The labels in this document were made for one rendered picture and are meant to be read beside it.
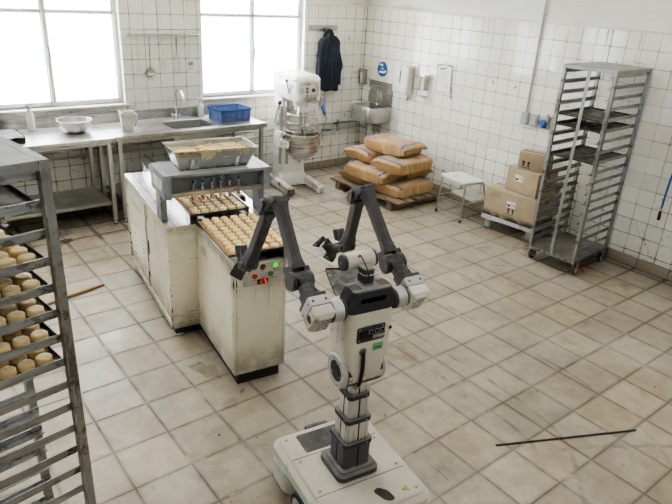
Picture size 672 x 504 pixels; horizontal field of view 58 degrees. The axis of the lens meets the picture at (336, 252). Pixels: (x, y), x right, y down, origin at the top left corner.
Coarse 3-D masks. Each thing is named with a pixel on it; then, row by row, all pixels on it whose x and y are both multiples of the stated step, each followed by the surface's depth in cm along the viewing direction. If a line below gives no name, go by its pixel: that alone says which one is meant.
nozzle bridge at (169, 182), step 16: (256, 160) 418; (160, 176) 379; (176, 176) 377; (192, 176) 382; (208, 176) 397; (224, 176) 402; (240, 176) 408; (256, 176) 414; (160, 192) 385; (176, 192) 387; (192, 192) 390; (208, 192) 395; (224, 192) 401; (256, 192) 425; (160, 208) 392
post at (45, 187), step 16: (48, 160) 170; (48, 176) 171; (48, 192) 173; (48, 208) 174; (48, 224) 176; (48, 240) 178; (48, 256) 181; (64, 288) 185; (64, 304) 187; (64, 320) 189; (64, 336) 191; (64, 352) 194; (80, 400) 202; (80, 416) 204; (80, 432) 206; (80, 448) 208; (80, 464) 213
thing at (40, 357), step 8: (32, 352) 199; (40, 352) 200; (16, 360) 195; (24, 360) 194; (32, 360) 195; (40, 360) 195; (48, 360) 196; (0, 368) 192; (8, 368) 190; (16, 368) 194; (24, 368) 191; (32, 368) 193; (0, 376) 188; (8, 376) 188
